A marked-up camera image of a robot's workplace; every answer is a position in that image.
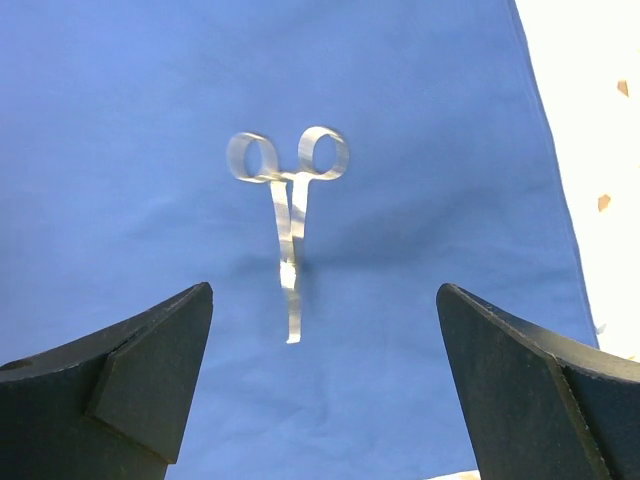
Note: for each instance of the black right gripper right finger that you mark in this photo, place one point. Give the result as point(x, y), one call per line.
point(538, 405)

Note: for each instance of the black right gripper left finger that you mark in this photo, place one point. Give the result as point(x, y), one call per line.
point(110, 405)

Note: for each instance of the blue surgical cloth wrap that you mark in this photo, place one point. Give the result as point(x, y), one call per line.
point(116, 193)

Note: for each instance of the steel surgical forceps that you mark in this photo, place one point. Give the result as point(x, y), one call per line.
point(253, 158)

